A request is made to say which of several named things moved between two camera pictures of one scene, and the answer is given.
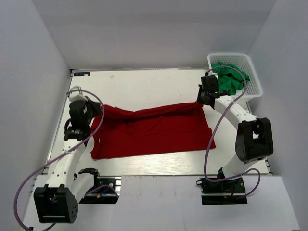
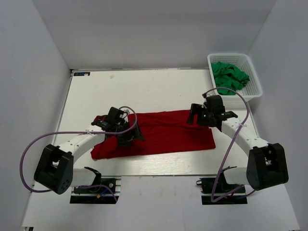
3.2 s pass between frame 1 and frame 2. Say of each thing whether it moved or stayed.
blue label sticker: stayed
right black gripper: moved
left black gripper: moved
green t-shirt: stayed
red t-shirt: moved
